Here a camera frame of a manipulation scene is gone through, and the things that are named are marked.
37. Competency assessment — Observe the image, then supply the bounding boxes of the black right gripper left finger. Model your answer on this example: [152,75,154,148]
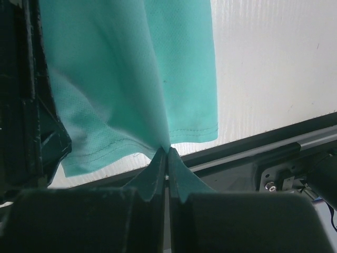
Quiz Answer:
[1,149,166,252]

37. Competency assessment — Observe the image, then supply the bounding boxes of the teal t shirt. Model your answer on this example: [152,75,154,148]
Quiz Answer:
[39,1,218,177]

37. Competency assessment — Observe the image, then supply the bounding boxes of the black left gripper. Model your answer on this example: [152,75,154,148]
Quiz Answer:
[1,1,72,203]

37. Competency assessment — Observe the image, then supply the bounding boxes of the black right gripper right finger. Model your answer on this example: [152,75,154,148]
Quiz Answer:
[167,148,333,252]

